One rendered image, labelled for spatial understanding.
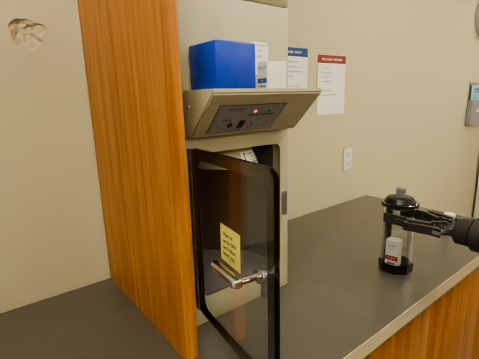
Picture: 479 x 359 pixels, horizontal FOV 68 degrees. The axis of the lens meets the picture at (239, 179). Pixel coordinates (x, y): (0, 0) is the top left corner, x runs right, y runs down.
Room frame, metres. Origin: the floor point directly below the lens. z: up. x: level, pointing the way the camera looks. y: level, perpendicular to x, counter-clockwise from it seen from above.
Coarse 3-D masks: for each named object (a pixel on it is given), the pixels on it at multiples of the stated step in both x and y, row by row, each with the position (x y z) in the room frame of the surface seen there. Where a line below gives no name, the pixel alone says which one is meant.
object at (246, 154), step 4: (240, 148) 0.91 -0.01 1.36; (244, 148) 0.92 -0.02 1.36; (248, 148) 0.93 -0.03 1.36; (220, 152) 0.89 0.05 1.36; (224, 152) 0.89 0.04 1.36; (228, 152) 0.89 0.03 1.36; (232, 152) 0.90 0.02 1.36; (236, 152) 0.90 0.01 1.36; (240, 152) 0.90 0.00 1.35; (244, 152) 0.91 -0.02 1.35; (248, 152) 0.92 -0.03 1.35; (252, 152) 0.94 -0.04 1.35; (232, 156) 0.89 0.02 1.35; (236, 156) 0.89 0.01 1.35; (240, 156) 0.90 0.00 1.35; (244, 156) 0.91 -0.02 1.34; (248, 156) 0.92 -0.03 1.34; (252, 156) 0.93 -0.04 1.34; (248, 160) 0.91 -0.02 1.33; (252, 160) 0.92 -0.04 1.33; (256, 160) 0.94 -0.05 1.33
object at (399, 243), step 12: (408, 216) 1.01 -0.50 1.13; (384, 228) 1.05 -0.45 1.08; (396, 228) 1.01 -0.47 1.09; (384, 240) 1.04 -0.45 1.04; (396, 240) 1.01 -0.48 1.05; (408, 240) 1.01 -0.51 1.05; (384, 252) 1.04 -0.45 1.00; (396, 252) 1.01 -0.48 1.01; (408, 252) 1.01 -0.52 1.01; (396, 264) 1.01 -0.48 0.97; (408, 264) 1.01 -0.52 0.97
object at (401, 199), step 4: (396, 188) 1.05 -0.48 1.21; (400, 188) 1.04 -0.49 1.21; (404, 188) 1.04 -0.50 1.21; (396, 192) 1.05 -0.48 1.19; (400, 192) 1.04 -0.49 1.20; (404, 192) 1.04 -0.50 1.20; (388, 196) 1.06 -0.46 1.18; (392, 196) 1.06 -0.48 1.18; (396, 196) 1.05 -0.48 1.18; (400, 196) 1.04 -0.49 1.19; (404, 196) 1.04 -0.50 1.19; (408, 196) 1.06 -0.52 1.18; (384, 200) 1.06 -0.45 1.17; (388, 200) 1.04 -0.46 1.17; (392, 200) 1.03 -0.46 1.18; (396, 200) 1.02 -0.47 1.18; (400, 200) 1.02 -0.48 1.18; (404, 200) 1.01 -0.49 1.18; (408, 200) 1.01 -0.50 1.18; (412, 200) 1.02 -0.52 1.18; (396, 204) 1.02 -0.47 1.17; (400, 204) 1.01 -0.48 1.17; (404, 204) 1.01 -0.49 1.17; (408, 204) 1.01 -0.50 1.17; (412, 204) 1.01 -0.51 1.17
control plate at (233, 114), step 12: (228, 108) 0.74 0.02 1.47; (240, 108) 0.76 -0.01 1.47; (252, 108) 0.78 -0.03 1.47; (264, 108) 0.81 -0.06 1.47; (276, 108) 0.83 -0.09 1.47; (216, 120) 0.75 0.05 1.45; (228, 120) 0.77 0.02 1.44; (252, 120) 0.82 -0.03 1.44; (264, 120) 0.85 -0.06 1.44; (216, 132) 0.78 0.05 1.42
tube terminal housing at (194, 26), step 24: (192, 0) 0.80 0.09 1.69; (216, 0) 0.84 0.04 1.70; (240, 0) 0.88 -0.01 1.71; (192, 24) 0.80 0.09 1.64; (216, 24) 0.83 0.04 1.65; (240, 24) 0.88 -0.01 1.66; (264, 24) 0.92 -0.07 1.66; (192, 144) 0.79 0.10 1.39; (216, 144) 0.83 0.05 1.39; (240, 144) 0.87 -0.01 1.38; (264, 144) 0.92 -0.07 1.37
